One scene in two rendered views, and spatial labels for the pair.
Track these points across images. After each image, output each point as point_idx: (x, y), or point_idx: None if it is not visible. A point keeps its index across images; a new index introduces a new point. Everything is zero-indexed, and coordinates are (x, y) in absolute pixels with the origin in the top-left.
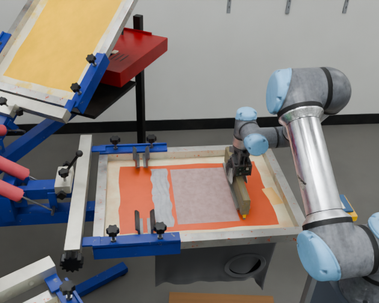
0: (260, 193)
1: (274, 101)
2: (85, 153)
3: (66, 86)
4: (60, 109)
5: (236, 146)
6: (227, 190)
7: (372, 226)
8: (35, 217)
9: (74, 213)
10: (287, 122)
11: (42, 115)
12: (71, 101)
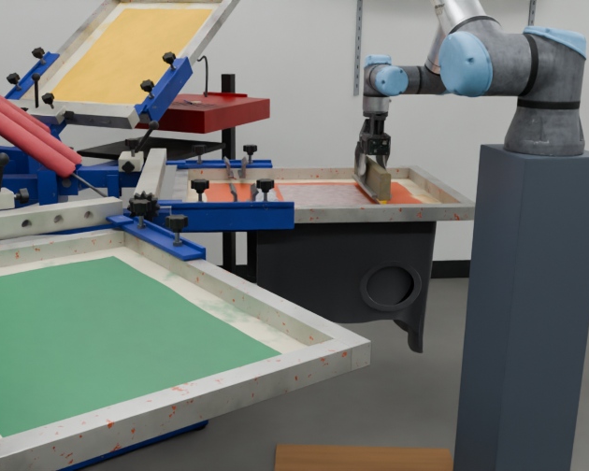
0: (407, 197)
1: None
2: (157, 155)
3: (132, 99)
4: (125, 108)
5: (367, 108)
6: (360, 195)
7: (526, 27)
8: None
9: (146, 179)
10: None
11: (99, 121)
12: (139, 106)
